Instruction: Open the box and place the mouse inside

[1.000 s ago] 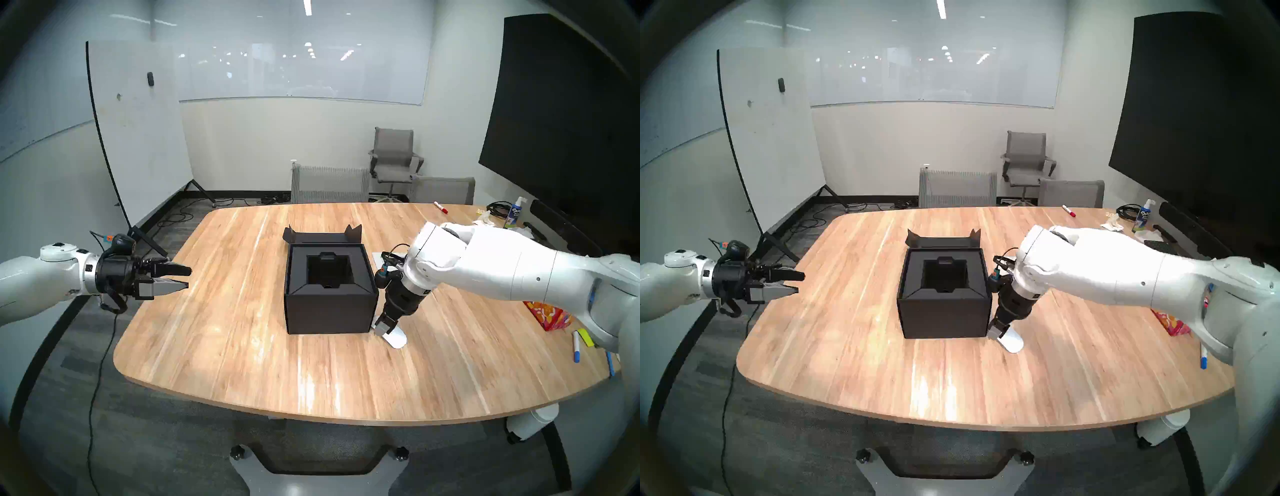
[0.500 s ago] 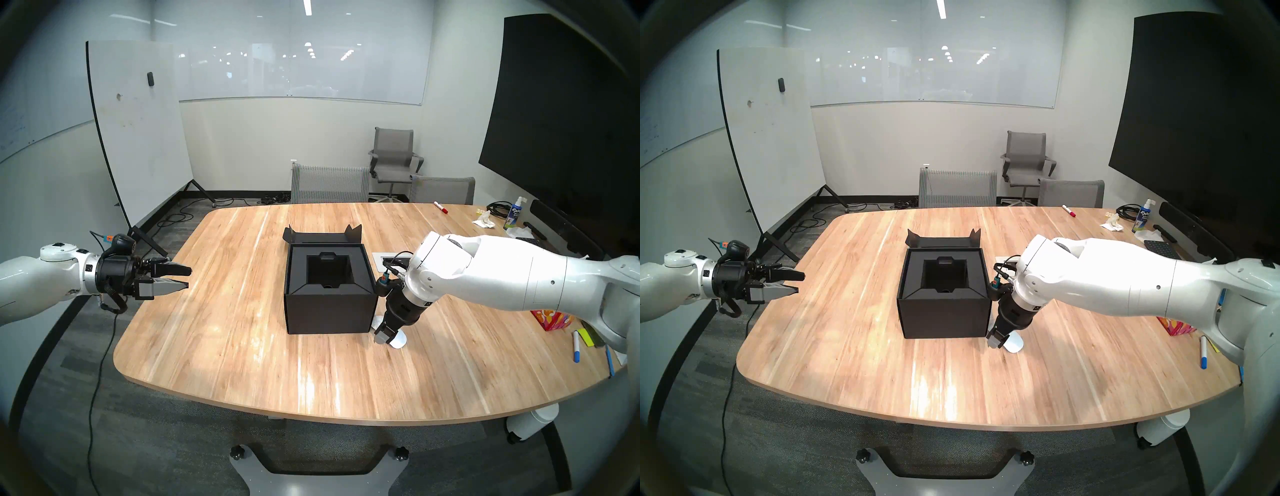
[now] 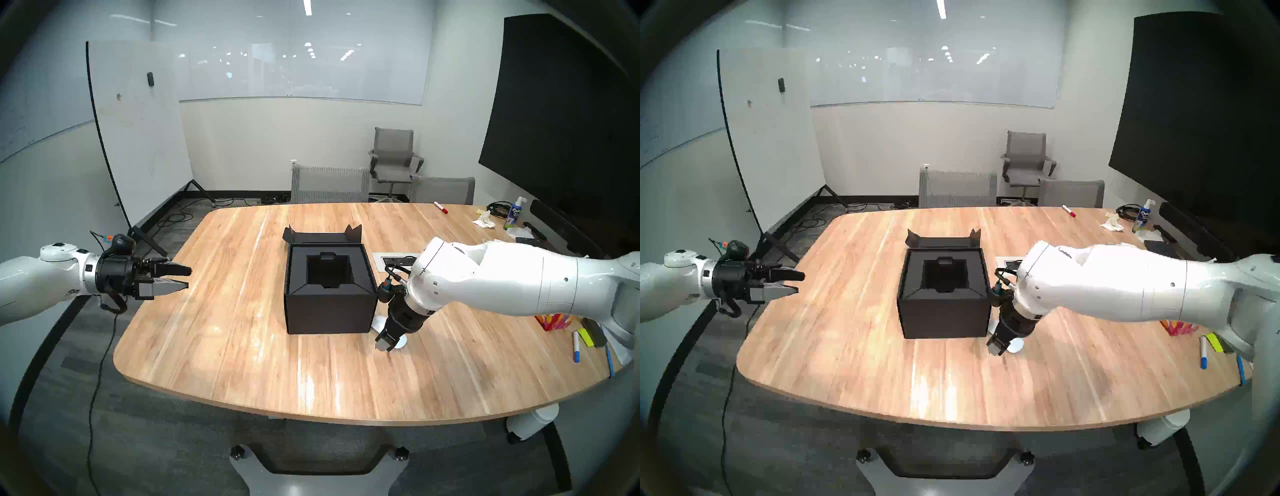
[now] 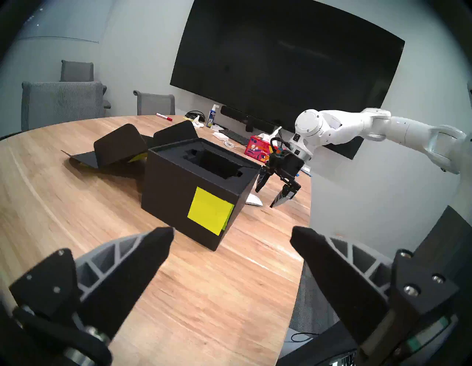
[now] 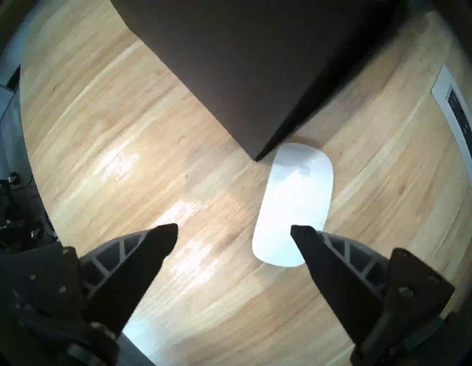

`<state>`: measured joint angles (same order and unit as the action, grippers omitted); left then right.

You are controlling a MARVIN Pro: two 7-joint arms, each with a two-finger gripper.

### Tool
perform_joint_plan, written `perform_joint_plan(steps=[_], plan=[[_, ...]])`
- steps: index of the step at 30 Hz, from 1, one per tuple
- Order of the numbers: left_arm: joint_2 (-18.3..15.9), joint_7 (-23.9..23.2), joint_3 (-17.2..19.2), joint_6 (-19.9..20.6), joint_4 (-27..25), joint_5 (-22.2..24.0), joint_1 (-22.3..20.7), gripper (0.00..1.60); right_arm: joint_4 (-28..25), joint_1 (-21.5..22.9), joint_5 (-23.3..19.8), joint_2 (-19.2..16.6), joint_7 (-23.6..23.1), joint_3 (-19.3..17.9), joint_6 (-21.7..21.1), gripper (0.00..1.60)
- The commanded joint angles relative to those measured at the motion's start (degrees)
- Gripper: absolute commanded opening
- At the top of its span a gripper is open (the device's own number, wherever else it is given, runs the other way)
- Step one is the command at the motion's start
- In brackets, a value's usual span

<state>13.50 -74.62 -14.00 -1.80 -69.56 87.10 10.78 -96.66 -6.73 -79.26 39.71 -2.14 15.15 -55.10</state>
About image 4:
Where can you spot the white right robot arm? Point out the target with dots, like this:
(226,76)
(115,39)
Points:
(368,129)

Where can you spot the grey swivel armchair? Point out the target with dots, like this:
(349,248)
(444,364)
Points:
(77,70)

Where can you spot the black keyboard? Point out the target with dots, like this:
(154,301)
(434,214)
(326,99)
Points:
(234,137)

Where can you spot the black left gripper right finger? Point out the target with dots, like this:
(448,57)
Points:
(343,280)

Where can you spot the whiteboard cleaner spray bottle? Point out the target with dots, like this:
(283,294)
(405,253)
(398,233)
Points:
(212,118)

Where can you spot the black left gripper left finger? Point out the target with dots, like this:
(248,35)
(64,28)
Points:
(121,280)

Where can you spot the white computer mouse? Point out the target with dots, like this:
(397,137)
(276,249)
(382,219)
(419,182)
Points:
(254,200)

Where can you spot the red whiteboard marker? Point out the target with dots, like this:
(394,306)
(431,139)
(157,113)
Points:
(164,117)

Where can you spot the black wall screen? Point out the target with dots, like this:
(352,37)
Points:
(287,62)

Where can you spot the crumpled white tissue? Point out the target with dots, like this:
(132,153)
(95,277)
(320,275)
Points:
(198,121)

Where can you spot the yellow-green sticky note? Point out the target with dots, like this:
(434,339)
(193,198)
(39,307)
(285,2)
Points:
(138,158)
(208,210)

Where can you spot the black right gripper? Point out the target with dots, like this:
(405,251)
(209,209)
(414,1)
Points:
(285,164)

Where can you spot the red floral tissue box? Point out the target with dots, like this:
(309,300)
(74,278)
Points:
(258,149)

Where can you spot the white power adapter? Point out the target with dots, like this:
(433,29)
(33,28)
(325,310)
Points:
(219,136)

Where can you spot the black cardboard box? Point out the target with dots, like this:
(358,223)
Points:
(169,192)

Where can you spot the glass wall whiteboard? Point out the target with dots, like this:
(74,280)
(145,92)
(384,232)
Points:
(62,22)

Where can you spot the wide grey mesh chair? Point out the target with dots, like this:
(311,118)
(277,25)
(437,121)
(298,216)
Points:
(62,103)

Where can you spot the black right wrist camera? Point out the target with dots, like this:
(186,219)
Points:
(278,145)

